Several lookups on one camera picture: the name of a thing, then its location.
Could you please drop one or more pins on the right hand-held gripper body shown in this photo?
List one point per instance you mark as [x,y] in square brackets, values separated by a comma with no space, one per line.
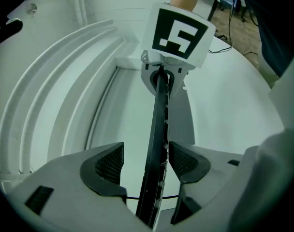
[180,33]

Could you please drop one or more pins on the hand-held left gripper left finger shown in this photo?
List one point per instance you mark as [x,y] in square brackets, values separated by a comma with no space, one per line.
[64,190]

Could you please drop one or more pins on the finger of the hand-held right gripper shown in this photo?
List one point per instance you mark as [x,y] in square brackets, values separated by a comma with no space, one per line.
[179,78]
[147,77]

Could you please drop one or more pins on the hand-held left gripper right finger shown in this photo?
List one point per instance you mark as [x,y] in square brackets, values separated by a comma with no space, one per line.
[210,190]

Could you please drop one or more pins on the black keyboard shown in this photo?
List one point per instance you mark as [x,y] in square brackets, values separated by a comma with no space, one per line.
[156,129]

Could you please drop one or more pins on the person's black shirt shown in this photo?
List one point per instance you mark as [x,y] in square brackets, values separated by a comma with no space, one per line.
[270,33]

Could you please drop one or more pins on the white ceiling pipe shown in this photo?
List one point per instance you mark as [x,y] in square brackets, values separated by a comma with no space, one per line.
[83,4]
[77,4]

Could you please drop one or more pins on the round ceiling detector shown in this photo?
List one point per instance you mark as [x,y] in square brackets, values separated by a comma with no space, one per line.
[32,8]

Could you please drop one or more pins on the black head-mounted camera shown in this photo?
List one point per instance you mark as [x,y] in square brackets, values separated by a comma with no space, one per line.
[11,26]

